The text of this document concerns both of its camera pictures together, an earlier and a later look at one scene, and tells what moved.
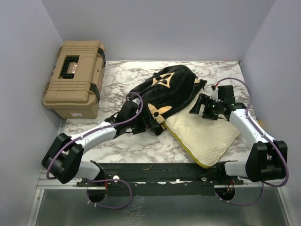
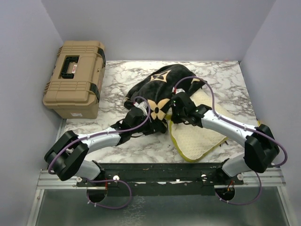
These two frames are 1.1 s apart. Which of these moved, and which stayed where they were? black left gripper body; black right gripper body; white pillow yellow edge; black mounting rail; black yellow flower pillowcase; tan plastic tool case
Moved: black left gripper body; white pillow yellow edge; black right gripper body
Stayed: black mounting rail; black yellow flower pillowcase; tan plastic tool case
